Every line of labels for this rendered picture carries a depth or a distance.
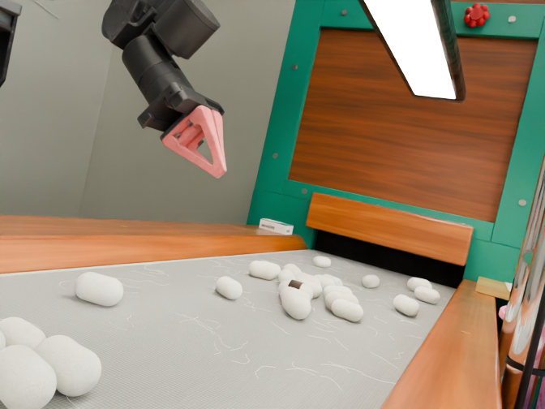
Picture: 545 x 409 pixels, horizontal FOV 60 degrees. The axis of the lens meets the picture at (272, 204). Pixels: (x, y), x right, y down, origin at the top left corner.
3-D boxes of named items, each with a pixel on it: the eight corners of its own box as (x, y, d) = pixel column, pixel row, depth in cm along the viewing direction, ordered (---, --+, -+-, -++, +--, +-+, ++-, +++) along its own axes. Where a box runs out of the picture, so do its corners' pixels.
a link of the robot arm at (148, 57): (139, 69, 64) (109, 54, 59) (173, 32, 62) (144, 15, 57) (163, 105, 62) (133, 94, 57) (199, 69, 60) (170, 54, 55)
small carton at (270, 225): (258, 227, 95) (260, 218, 95) (266, 228, 98) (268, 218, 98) (285, 234, 93) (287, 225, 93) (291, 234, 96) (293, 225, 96)
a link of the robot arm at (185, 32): (149, 50, 69) (100, 17, 62) (203, -9, 65) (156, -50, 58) (174, 103, 63) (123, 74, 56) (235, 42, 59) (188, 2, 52)
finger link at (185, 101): (251, 159, 55) (212, 101, 58) (221, 148, 49) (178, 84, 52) (212, 194, 57) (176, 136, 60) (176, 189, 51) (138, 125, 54)
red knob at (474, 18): (461, 25, 86) (466, 1, 86) (461, 30, 88) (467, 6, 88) (487, 26, 84) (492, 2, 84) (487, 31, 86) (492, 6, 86)
